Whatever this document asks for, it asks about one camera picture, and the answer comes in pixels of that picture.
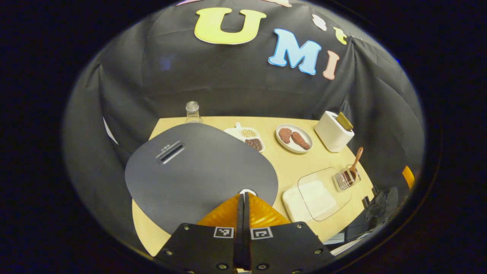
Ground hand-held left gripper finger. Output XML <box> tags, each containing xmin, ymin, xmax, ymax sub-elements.
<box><xmin>154</xmin><ymin>192</ymin><xmax>244</xmax><ymax>274</ymax></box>
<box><xmin>243</xmin><ymin>192</ymin><xmax>335</xmax><ymax>274</ymax></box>

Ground brown wooden spoon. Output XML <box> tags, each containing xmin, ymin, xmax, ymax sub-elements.
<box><xmin>342</xmin><ymin>147</ymin><xmax>364</xmax><ymax>183</ymax></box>

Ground grey rice cooker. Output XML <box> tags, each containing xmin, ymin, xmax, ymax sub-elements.
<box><xmin>125</xmin><ymin>123</ymin><xmax>279</xmax><ymax>234</ymax></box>

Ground round white plate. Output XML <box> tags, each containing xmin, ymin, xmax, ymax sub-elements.
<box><xmin>275</xmin><ymin>124</ymin><xmax>313</xmax><ymax>154</ymax></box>

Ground brown toast slice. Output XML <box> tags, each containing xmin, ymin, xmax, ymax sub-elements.
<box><xmin>336</xmin><ymin>112</ymin><xmax>353</xmax><ymax>132</ymax></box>

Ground white toaster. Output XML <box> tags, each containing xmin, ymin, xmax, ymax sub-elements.
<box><xmin>314</xmin><ymin>111</ymin><xmax>355</xmax><ymax>153</ymax></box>

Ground white divided bean dish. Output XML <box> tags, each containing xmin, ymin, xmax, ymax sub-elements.
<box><xmin>224</xmin><ymin>123</ymin><xmax>265</xmax><ymax>153</ymax></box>

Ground long brown meat piece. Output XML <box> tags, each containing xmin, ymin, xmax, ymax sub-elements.
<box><xmin>291</xmin><ymin>131</ymin><xmax>311</xmax><ymax>150</ymax></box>

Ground clear glass bottle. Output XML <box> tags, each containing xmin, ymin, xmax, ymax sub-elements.
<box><xmin>185</xmin><ymin>101</ymin><xmax>203</xmax><ymax>124</ymax></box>

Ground black backdrop cloth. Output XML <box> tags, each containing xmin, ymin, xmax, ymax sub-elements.
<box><xmin>63</xmin><ymin>0</ymin><xmax>425</xmax><ymax>244</ymax></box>

